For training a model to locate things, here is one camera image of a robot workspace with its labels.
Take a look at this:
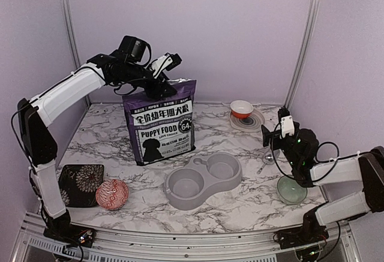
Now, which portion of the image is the silver metal scoop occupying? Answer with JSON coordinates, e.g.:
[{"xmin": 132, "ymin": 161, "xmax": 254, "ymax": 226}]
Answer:
[{"xmin": 257, "ymin": 149, "xmax": 280, "ymax": 174}]

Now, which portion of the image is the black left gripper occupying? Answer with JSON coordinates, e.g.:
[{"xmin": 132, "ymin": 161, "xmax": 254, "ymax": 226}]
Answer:
[{"xmin": 118, "ymin": 62, "xmax": 177, "ymax": 100}]

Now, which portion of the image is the orange white ceramic bowl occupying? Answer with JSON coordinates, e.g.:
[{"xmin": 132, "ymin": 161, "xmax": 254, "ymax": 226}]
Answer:
[{"xmin": 230, "ymin": 100, "xmax": 254, "ymax": 119}]

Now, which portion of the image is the pale green glass bowl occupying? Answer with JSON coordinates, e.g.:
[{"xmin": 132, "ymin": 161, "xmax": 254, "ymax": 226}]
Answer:
[{"xmin": 277, "ymin": 176, "xmax": 308, "ymax": 205}]

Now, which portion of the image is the black floral square plate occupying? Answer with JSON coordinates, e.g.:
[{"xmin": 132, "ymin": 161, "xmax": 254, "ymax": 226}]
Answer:
[{"xmin": 58, "ymin": 164, "xmax": 104, "ymax": 208}]

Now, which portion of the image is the aluminium right corner post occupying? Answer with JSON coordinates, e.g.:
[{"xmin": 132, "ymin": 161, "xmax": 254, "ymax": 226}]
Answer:
[{"xmin": 284, "ymin": 0, "xmax": 320, "ymax": 109}]

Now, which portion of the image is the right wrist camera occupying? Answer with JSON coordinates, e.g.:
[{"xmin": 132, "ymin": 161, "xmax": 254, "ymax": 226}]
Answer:
[{"xmin": 278, "ymin": 107, "xmax": 295, "ymax": 138}]

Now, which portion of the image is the purple puppy food bag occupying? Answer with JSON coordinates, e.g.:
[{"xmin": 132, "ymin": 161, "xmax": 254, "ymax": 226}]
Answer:
[{"xmin": 122, "ymin": 79, "xmax": 197, "ymax": 166}]

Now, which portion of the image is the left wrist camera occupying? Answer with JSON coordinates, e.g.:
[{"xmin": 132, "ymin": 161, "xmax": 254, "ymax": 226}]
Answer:
[{"xmin": 149, "ymin": 53, "xmax": 182, "ymax": 78}]

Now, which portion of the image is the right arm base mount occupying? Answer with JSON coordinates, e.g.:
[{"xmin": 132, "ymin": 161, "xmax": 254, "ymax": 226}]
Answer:
[{"xmin": 273, "ymin": 206, "xmax": 329, "ymax": 249}]

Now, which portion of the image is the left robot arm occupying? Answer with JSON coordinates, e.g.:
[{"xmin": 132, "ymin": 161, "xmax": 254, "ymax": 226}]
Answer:
[{"xmin": 16, "ymin": 35, "xmax": 182, "ymax": 241}]

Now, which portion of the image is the spiral pattern ceramic plate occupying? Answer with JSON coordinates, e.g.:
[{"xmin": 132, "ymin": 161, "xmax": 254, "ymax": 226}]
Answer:
[{"xmin": 229, "ymin": 107, "xmax": 266, "ymax": 133}]

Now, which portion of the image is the red patterned ceramic bowl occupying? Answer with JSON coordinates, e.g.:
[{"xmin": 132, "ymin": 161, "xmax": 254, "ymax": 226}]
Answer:
[{"xmin": 95, "ymin": 179, "xmax": 129, "ymax": 210}]

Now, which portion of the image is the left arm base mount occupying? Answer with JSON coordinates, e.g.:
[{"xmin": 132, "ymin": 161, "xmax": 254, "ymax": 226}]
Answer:
[{"xmin": 42, "ymin": 211, "xmax": 95, "ymax": 248}]

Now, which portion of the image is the aluminium left corner post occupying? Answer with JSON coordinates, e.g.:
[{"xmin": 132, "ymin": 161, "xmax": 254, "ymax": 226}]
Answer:
[{"xmin": 56, "ymin": 0, "xmax": 91, "ymax": 107}]

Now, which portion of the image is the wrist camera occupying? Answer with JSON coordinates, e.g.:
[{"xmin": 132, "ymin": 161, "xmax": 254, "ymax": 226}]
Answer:
[
  {"xmin": 149, "ymin": 53, "xmax": 182, "ymax": 78},
  {"xmin": 278, "ymin": 107, "xmax": 295, "ymax": 138}
]

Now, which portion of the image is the aluminium front frame rail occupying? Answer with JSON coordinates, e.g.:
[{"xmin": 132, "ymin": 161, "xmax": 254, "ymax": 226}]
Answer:
[{"xmin": 10, "ymin": 212, "xmax": 361, "ymax": 261}]

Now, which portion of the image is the aluminium corner post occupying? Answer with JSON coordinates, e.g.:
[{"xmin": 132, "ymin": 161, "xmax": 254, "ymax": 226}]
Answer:
[
  {"xmin": 56, "ymin": 0, "xmax": 91, "ymax": 107},
  {"xmin": 284, "ymin": 0, "xmax": 320, "ymax": 109}
]

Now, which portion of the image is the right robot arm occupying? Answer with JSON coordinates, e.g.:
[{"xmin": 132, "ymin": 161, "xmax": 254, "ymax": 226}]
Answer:
[{"xmin": 261, "ymin": 124, "xmax": 383, "ymax": 243}]

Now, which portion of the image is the grey double pet bowl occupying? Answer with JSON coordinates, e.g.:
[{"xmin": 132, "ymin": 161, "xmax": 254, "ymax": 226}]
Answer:
[{"xmin": 163, "ymin": 152, "xmax": 242, "ymax": 210}]

